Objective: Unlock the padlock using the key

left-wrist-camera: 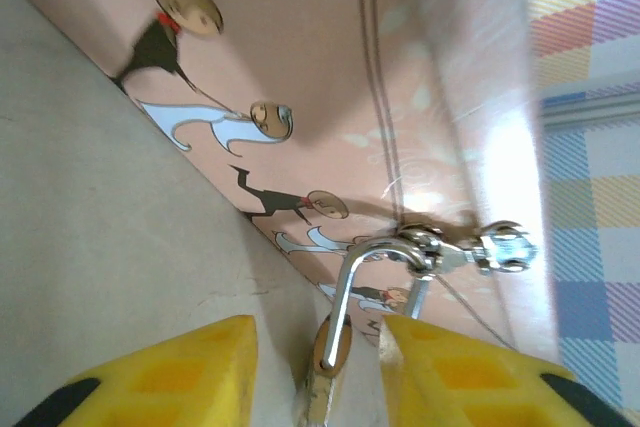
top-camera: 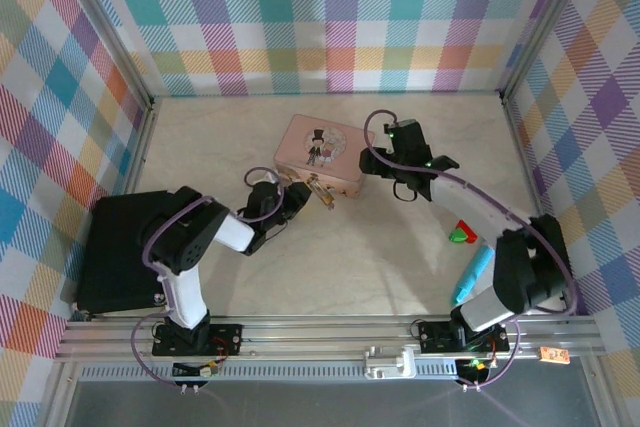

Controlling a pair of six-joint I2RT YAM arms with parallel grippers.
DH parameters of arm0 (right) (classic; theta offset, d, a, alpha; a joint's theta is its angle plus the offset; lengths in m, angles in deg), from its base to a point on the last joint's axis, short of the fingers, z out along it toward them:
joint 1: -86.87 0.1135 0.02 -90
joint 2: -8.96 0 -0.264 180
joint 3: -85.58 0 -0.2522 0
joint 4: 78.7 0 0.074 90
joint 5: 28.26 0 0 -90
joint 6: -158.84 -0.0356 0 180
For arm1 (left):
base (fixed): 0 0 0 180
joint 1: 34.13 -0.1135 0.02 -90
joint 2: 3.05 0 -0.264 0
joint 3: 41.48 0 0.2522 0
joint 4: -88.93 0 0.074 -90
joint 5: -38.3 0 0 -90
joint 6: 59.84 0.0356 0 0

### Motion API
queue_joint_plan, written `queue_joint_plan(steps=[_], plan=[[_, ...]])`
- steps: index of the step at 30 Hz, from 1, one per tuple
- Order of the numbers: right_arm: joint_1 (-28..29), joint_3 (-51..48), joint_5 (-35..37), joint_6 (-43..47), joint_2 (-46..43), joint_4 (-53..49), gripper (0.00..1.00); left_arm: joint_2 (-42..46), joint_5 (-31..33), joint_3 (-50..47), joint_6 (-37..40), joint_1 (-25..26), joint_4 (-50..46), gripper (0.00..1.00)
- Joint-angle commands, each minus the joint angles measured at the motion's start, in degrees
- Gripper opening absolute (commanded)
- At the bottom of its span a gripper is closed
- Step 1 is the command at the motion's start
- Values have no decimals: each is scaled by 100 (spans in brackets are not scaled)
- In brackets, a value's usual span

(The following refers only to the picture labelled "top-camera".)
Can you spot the small brass padlock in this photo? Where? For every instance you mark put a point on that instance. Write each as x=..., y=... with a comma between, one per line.
x=321, y=192

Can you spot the pink tin box with couple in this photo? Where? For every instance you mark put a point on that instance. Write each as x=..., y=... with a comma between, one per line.
x=300, y=139

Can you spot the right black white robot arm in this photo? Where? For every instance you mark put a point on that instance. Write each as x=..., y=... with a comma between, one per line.
x=520, y=272

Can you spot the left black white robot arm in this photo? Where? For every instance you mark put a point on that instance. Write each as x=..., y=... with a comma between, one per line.
x=190, y=242

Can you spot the red green toy block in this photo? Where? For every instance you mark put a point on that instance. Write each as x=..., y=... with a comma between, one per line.
x=462, y=233

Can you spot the turquoise marker pen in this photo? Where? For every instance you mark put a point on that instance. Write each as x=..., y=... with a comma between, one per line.
x=472, y=277

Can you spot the black hard case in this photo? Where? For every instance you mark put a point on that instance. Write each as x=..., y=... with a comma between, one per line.
x=110, y=257

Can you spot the grey metal panel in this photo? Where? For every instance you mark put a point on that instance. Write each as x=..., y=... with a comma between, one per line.
x=325, y=407

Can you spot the orange paper tag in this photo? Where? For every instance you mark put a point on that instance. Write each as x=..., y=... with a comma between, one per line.
x=555, y=355

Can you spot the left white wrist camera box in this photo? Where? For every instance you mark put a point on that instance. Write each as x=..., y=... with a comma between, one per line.
x=270, y=177

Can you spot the aluminium side rail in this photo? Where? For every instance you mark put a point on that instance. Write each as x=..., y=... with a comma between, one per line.
x=525, y=167

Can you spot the aluminium mounting rail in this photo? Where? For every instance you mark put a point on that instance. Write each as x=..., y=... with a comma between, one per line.
x=325, y=334

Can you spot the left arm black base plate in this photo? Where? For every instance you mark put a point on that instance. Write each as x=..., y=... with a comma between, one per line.
x=227, y=339

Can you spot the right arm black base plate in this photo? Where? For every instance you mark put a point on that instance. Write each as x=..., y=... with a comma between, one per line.
x=432, y=334

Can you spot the white plastic rail clamp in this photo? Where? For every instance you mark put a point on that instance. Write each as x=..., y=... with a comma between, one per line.
x=385, y=367

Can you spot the aluminium frame post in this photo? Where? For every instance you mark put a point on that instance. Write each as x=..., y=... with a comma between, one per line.
x=106, y=22
x=545, y=22

